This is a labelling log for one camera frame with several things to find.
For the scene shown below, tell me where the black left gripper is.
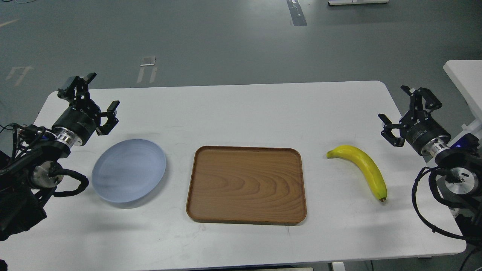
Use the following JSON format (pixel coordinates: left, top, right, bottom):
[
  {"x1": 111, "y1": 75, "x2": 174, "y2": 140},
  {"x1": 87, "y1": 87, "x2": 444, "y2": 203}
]
[{"x1": 52, "y1": 73, "x2": 120, "y2": 146}]

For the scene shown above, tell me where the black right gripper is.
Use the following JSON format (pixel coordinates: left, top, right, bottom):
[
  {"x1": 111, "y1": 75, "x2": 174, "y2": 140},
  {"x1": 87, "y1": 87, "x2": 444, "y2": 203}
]
[{"x1": 378, "y1": 85, "x2": 451, "y2": 156}]

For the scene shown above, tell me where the light blue round plate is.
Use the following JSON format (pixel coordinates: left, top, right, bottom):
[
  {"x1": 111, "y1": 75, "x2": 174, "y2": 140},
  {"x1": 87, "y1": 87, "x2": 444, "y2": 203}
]
[{"x1": 91, "y1": 139, "x2": 167, "y2": 204}]

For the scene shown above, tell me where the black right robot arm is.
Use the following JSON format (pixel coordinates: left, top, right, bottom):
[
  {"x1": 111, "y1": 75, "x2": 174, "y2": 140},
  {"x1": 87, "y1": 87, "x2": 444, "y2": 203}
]
[{"x1": 378, "y1": 85, "x2": 481, "y2": 247}]

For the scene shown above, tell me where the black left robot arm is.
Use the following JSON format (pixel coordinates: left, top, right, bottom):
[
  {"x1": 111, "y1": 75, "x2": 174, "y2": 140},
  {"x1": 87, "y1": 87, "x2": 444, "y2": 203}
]
[{"x1": 0, "y1": 73, "x2": 119, "y2": 241}]

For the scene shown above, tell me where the yellow banana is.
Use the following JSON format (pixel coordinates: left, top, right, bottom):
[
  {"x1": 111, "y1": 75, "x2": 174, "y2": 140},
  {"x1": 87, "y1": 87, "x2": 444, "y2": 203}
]
[{"x1": 326, "y1": 145, "x2": 388, "y2": 202}]

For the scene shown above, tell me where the white side table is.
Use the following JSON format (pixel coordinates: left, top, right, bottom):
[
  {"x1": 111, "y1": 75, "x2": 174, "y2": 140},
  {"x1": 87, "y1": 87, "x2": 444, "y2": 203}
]
[{"x1": 444, "y1": 60, "x2": 482, "y2": 120}]

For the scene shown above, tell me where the brown wooden tray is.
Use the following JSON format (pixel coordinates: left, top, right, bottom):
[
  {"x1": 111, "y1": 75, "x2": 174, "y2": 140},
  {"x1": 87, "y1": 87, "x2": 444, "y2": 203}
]
[{"x1": 186, "y1": 146, "x2": 308, "y2": 226}]

